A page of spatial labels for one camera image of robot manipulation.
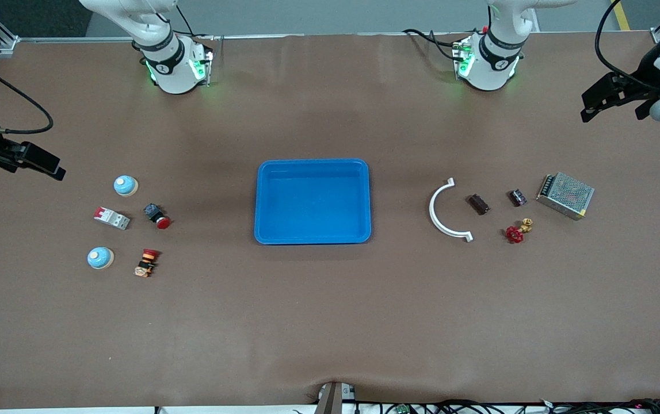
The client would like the white curved plastic bracket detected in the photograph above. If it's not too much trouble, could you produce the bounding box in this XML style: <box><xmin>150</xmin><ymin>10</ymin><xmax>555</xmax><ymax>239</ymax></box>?
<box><xmin>429</xmin><ymin>178</ymin><xmax>474</xmax><ymax>243</ymax></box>

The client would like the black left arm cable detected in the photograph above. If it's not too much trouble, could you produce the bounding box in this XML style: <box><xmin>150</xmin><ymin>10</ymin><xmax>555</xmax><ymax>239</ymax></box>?
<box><xmin>594</xmin><ymin>0</ymin><xmax>660</xmax><ymax>93</ymax></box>

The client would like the blue plastic tray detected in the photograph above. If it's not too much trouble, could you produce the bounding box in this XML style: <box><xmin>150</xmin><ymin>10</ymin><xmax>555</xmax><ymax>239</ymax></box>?
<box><xmin>254</xmin><ymin>159</ymin><xmax>372</xmax><ymax>246</ymax></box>

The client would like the brown table cover mat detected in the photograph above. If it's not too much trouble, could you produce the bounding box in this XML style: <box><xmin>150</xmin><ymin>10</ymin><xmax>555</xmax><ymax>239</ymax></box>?
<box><xmin>0</xmin><ymin>32</ymin><xmax>660</xmax><ymax>410</ymax></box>

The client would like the long black electrolytic capacitor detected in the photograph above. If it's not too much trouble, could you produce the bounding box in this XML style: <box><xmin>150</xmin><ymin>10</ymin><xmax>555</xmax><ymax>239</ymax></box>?
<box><xmin>466</xmin><ymin>194</ymin><xmax>491</xmax><ymax>216</ymax></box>

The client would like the grey metal mount bracket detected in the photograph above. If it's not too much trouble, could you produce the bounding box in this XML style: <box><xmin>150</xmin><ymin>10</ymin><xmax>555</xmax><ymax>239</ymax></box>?
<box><xmin>314</xmin><ymin>381</ymin><xmax>357</xmax><ymax>414</ymax></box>

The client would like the brass valve red handwheel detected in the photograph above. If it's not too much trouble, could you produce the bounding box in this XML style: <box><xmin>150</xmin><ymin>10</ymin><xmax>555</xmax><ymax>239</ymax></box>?
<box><xmin>505</xmin><ymin>218</ymin><xmax>534</xmax><ymax>244</ymax></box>

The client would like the red mushroom push button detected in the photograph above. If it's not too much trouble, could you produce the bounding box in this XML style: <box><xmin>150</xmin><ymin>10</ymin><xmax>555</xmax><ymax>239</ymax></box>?
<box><xmin>143</xmin><ymin>203</ymin><xmax>171</xmax><ymax>230</ymax></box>

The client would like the black left base cable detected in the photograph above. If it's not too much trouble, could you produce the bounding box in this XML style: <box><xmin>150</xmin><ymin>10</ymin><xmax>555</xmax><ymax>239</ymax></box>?
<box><xmin>402</xmin><ymin>28</ymin><xmax>463</xmax><ymax>63</ymax></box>

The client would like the blue desk bell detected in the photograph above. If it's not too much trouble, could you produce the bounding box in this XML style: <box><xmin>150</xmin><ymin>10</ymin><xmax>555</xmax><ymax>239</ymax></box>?
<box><xmin>87</xmin><ymin>247</ymin><xmax>115</xmax><ymax>270</ymax></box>
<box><xmin>113</xmin><ymin>175</ymin><xmax>139</xmax><ymax>197</ymax></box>

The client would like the white red circuit breaker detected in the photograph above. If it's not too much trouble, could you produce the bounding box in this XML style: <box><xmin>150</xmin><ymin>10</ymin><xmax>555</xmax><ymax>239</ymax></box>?
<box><xmin>93</xmin><ymin>206</ymin><xmax>131</xmax><ymax>231</ymax></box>

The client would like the black base cable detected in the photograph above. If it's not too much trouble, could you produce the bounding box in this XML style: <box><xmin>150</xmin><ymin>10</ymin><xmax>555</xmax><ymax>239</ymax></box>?
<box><xmin>402</xmin><ymin>28</ymin><xmax>463</xmax><ymax>63</ymax></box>
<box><xmin>176</xmin><ymin>5</ymin><xmax>215</xmax><ymax>41</ymax></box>

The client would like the black right base cable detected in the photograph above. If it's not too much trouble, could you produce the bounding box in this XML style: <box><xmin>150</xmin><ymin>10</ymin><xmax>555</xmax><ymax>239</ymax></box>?
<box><xmin>176</xmin><ymin>5</ymin><xmax>215</xmax><ymax>41</ymax></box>

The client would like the red orange emergency stop switch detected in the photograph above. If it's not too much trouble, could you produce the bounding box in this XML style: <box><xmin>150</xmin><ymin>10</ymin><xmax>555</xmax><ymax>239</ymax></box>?
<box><xmin>133</xmin><ymin>248</ymin><xmax>161</xmax><ymax>278</ymax></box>

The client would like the metal mesh power supply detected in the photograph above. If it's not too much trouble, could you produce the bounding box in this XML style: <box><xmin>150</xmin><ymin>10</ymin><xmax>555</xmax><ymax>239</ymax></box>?
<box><xmin>536</xmin><ymin>172</ymin><xmax>596</xmax><ymax>221</ymax></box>

